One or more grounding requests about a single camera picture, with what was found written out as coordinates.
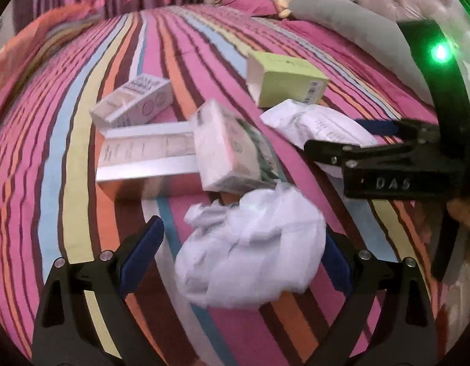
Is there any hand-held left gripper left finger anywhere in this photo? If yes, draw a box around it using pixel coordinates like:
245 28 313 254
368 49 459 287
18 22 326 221
31 215 165 366

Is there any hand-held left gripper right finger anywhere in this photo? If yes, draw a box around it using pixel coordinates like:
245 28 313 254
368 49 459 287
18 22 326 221
321 232 439 366

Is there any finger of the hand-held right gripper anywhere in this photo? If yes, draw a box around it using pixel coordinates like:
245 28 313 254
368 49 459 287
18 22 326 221
304 139 449 167
355 118 443 148

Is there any white receipt paper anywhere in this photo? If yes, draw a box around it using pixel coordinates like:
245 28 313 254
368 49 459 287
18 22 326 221
260 99 377 178

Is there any light green cardboard box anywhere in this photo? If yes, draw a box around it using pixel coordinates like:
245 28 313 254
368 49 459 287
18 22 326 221
246 49 331 109

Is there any white and green tissue packet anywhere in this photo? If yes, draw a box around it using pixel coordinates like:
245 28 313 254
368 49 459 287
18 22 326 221
191 99 281 193

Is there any small white printed box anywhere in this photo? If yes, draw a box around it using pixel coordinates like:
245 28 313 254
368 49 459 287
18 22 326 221
90 73 173 128

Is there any pink pillow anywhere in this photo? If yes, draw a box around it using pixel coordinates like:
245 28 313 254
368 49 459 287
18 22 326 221
220 0 285 18
284 19 422 100

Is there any long silver box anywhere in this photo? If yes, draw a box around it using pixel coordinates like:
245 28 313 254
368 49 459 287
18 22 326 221
96 122 201 192

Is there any green bone-print pillow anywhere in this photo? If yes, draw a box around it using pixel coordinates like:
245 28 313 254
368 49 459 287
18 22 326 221
288 0 441 107

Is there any striped bedsheet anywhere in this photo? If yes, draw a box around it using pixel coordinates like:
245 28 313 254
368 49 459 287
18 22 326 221
0 4 449 366

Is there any yellow plush toy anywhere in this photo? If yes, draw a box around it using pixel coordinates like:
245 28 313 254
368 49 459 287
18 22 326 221
275 0 297 18

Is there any orange and teal quilt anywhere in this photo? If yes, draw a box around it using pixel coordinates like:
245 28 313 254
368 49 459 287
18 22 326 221
0 2 106 123

